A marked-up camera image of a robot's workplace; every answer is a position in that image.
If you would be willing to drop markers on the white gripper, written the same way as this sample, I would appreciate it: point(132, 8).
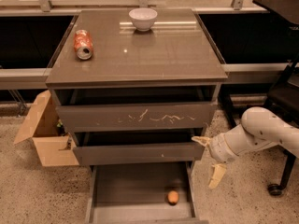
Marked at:
point(220, 148)

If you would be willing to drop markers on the orange fruit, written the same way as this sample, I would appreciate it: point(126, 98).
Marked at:
point(173, 197)

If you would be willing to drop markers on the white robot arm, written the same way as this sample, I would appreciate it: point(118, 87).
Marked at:
point(259, 129)

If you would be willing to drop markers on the grey drawer cabinet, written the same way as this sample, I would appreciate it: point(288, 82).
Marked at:
point(173, 53)

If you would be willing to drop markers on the grey bottom drawer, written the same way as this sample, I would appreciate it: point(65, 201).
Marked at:
point(137, 194)

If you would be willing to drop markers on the grey drawer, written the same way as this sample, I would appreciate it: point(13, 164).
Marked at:
point(137, 194)
point(137, 147)
point(125, 109)

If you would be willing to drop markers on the grey middle drawer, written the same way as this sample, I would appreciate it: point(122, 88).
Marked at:
point(137, 147)

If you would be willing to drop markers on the grey top drawer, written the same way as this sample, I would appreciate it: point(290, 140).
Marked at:
point(125, 109)

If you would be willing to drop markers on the black office chair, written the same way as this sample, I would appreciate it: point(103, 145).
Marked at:
point(285, 95)

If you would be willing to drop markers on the metal window railing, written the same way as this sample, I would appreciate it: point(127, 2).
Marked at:
point(34, 78)

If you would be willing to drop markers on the white bowl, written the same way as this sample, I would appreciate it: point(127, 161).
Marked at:
point(143, 18)

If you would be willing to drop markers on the brown cardboard box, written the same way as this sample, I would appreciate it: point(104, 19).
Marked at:
point(41, 126)

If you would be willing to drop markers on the red soda can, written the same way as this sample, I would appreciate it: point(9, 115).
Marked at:
point(83, 44)

